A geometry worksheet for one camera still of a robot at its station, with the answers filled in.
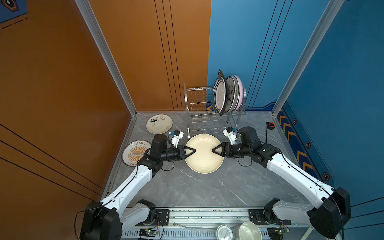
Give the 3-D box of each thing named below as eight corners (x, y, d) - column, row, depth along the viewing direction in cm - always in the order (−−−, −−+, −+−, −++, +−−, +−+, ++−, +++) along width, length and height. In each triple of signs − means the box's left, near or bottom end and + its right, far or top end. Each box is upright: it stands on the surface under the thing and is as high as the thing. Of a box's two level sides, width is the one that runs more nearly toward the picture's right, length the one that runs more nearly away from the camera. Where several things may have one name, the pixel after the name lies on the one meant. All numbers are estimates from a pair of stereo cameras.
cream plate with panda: (145, 134, 109) (144, 132, 108) (150, 116, 121) (149, 114, 119) (171, 134, 109) (170, 132, 108) (173, 116, 121) (173, 114, 119)
